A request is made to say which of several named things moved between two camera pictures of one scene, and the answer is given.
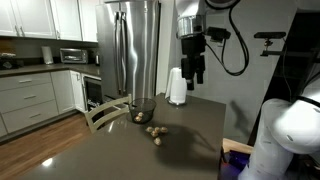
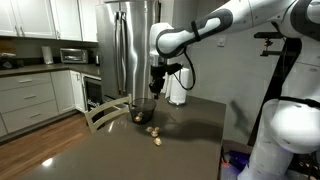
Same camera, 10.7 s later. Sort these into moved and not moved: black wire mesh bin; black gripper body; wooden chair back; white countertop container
Moved: black gripper body
Not moved: white countertop container; black wire mesh bin; wooden chair back
